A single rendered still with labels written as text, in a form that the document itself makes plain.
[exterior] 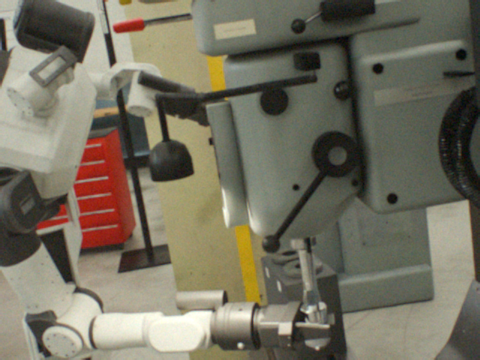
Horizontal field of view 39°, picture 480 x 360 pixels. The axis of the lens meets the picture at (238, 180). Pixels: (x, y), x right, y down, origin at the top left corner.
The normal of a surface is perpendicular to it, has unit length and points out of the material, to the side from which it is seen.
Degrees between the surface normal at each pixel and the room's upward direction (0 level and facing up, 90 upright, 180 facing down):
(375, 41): 90
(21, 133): 58
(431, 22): 90
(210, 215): 90
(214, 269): 90
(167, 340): 80
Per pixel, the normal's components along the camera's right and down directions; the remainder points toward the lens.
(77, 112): 0.86, -0.11
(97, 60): 0.10, 0.20
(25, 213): 0.94, -0.20
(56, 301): 0.67, 0.16
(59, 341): -0.20, 0.53
